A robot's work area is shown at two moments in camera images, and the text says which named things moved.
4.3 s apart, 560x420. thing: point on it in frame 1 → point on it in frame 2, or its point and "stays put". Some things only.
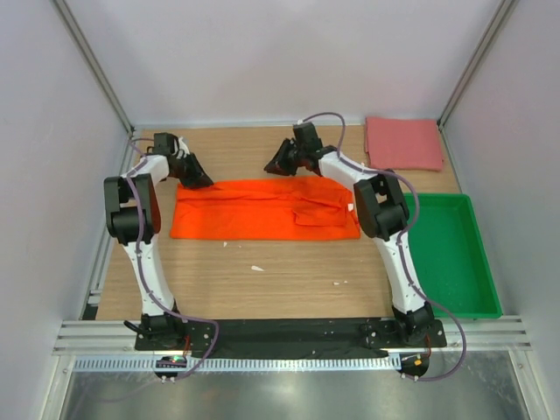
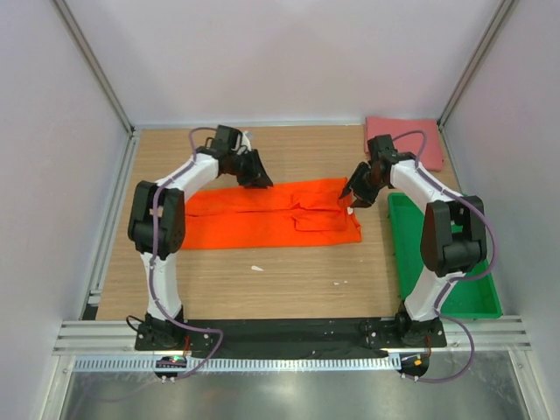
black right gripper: (278, 165) → (364, 199)
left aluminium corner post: (95, 65) stays put
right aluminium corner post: (479, 49) stays put
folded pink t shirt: (403, 143) stays put
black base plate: (283, 339) stays put
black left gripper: (198, 178) → (256, 177)
